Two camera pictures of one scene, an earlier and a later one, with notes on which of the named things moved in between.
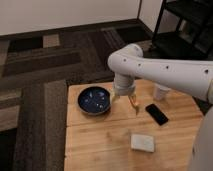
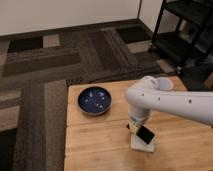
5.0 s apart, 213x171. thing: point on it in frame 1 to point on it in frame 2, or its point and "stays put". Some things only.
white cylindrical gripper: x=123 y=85 to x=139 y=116
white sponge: x=142 y=143 stays put
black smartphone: x=156 y=114 to x=145 y=134
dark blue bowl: x=94 y=101 stays put
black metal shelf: x=193 y=39 stays put
